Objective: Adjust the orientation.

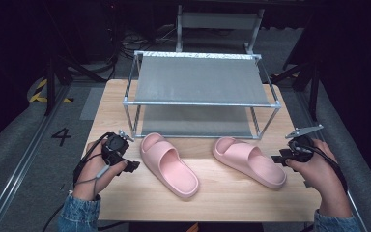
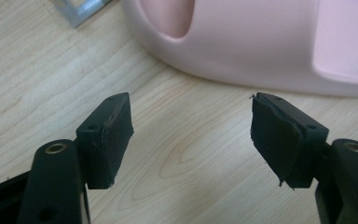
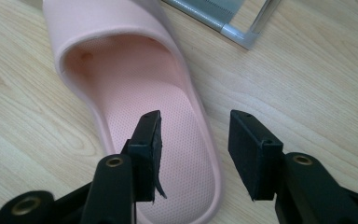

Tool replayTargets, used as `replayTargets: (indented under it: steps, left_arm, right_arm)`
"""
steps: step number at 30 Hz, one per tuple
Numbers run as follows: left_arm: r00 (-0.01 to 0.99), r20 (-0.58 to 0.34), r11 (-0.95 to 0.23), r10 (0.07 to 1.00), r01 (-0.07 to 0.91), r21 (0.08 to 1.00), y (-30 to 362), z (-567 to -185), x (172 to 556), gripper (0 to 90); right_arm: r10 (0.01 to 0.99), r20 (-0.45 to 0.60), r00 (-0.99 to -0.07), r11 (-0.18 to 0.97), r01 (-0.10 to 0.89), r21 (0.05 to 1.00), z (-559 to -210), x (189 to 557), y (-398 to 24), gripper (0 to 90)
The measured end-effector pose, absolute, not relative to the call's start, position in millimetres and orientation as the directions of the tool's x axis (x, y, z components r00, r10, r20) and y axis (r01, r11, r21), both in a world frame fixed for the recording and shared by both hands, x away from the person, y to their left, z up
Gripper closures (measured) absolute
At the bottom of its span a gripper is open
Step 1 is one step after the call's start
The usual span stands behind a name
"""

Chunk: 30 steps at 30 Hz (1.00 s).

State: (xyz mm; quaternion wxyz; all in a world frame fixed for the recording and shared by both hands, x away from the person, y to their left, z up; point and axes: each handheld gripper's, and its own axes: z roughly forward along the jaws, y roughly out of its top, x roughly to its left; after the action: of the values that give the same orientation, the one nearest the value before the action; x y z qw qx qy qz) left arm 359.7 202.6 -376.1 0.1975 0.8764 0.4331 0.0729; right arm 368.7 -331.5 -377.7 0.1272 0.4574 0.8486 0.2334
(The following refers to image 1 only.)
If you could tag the black metal stand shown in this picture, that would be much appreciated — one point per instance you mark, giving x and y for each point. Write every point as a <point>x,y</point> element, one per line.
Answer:
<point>61,74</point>
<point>302,74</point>

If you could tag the person's denim sleeve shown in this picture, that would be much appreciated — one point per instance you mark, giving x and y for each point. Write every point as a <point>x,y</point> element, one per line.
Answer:
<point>336,223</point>
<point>79,214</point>

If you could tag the grey metal shoe rack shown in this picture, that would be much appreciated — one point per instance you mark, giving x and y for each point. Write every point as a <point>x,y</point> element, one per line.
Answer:
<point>199,93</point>

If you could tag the person's right denim sleeve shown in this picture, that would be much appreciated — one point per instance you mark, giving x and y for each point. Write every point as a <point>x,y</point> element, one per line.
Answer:
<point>336,223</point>

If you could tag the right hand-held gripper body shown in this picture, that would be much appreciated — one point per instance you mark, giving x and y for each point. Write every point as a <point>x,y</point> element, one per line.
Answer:
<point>299,145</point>

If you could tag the person's right hand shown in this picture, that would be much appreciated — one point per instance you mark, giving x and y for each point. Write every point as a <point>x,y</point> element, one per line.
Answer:
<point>322,174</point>

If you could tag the person's left hand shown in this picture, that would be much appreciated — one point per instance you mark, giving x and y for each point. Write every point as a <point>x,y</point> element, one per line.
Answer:
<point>94,174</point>

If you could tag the pink slipper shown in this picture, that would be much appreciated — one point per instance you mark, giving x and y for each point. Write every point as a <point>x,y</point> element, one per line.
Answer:
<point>168,163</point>
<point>250,161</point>

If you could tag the grey folding chair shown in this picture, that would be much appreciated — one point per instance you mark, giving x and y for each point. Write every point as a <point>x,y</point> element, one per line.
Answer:
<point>218,29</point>

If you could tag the person's left denim sleeve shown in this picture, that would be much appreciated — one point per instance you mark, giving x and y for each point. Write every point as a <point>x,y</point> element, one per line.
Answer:
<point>79,214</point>

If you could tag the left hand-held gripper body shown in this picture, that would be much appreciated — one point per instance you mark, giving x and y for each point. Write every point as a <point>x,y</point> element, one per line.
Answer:
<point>116,147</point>

